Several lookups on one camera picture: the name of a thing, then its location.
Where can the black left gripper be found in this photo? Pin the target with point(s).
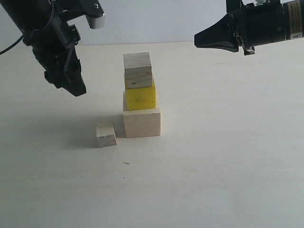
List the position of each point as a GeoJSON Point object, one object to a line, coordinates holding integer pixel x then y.
{"type": "Point", "coordinates": [54, 48]}

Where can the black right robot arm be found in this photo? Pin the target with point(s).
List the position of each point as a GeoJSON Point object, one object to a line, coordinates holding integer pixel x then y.
{"type": "Point", "coordinates": [294, 18]}

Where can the yellow cube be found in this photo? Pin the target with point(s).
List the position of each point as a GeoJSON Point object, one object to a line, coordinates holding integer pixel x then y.
{"type": "Point", "coordinates": [141, 98]}

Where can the medium layered plywood cube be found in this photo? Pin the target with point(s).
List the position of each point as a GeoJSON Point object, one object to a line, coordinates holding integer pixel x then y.
{"type": "Point", "coordinates": [137, 70]}

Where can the large pale wooden cube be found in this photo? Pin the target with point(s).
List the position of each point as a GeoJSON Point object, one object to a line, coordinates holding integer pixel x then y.
{"type": "Point", "coordinates": [142, 123]}

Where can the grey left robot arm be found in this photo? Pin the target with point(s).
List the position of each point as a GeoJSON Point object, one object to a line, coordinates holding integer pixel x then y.
{"type": "Point", "coordinates": [36, 14]}

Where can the small pale wooden cube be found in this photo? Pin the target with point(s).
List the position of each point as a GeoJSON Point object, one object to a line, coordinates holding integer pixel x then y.
{"type": "Point", "coordinates": [105, 134]}

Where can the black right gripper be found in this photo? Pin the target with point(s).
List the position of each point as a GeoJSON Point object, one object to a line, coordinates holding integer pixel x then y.
{"type": "Point", "coordinates": [249, 25]}

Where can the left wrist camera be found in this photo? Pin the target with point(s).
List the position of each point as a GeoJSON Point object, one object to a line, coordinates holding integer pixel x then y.
{"type": "Point", "coordinates": [94, 13]}

